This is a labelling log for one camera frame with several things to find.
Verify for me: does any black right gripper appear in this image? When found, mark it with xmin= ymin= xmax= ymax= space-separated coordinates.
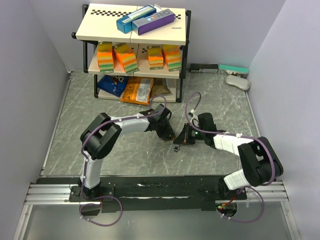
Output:
xmin=173 ymin=123 xmax=206 ymax=146

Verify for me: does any brass padlock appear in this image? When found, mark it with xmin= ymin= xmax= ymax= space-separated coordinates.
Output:
xmin=169 ymin=134 xmax=176 ymax=141

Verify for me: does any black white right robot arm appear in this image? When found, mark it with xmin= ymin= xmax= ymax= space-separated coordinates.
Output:
xmin=173 ymin=112 xmax=284 ymax=199

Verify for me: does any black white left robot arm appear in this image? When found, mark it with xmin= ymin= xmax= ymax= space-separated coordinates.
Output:
xmin=79 ymin=104 xmax=175 ymax=201

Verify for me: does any brown snack bag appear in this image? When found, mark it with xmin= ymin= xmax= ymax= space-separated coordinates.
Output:
xmin=150 ymin=78 xmax=171 ymax=98

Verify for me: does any orange snack bag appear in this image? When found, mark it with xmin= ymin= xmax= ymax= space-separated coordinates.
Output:
xmin=120 ymin=76 xmax=154 ymax=106

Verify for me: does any blue chips bag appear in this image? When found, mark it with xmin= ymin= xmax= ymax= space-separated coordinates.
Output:
xmin=97 ymin=75 xmax=129 ymax=97

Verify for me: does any black flat box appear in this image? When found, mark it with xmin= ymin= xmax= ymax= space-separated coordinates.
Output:
xmin=189 ymin=63 xmax=219 ymax=74

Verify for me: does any sponge pack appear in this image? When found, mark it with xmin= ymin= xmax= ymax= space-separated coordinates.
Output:
xmin=96 ymin=41 xmax=115 ymax=73
xmin=147 ymin=45 xmax=164 ymax=70
xmin=112 ymin=42 xmax=140 ymax=74
xmin=162 ymin=44 xmax=182 ymax=72

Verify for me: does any sponge pack far right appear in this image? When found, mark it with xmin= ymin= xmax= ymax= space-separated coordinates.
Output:
xmin=162 ymin=44 xmax=182 ymax=72

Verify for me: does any three-tier shelf rack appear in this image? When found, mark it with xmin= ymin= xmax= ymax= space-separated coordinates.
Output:
xmin=71 ymin=2 xmax=192 ymax=103

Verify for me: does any teal white box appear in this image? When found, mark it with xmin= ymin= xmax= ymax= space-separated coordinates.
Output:
xmin=217 ymin=64 xmax=249 ymax=79

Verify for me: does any sponge pack far left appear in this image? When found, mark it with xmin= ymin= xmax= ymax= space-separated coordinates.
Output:
xmin=96 ymin=41 xmax=115 ymax=73

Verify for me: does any purple box on shelf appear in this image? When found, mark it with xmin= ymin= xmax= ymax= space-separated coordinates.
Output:
xmin=132 ymin=8 xmax=176 ymax=36

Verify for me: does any blue box on shelf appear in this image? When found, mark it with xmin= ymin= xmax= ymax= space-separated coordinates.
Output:
xmin=116 ymin=4 xmax=157 ymax=34

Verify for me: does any aluminium rail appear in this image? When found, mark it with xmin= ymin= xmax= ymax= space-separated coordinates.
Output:
xmin=14 ymin=183 xmax=292 ymax=240

